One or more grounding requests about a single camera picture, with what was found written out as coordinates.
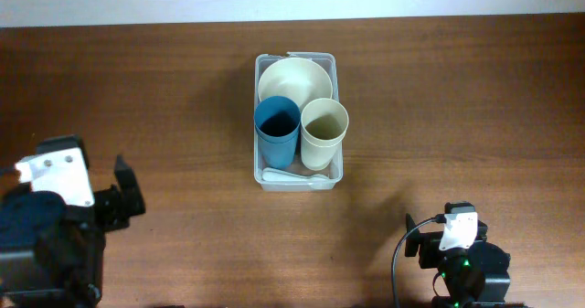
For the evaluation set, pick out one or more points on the clear plastic container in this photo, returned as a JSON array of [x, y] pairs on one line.
[[334, 172]]

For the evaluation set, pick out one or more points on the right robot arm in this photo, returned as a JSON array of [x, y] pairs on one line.
[[477, 278]]

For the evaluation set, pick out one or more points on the blue cup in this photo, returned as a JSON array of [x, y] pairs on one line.
[[277, 119], [278, 152]]

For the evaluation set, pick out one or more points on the white plastic fork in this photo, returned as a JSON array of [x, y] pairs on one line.
[[315, 176]]

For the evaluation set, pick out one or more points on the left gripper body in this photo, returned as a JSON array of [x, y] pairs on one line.
[[111, 214]]

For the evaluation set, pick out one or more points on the cream bowl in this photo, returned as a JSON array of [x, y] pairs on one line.
[[299, 79]]

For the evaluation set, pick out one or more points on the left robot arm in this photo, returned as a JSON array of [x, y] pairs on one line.
[[53, 233]]

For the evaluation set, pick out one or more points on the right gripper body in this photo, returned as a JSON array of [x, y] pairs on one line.
[[430, 244]]

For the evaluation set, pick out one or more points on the beige cup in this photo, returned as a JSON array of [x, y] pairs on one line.
[[324, 122], [315, 157]]

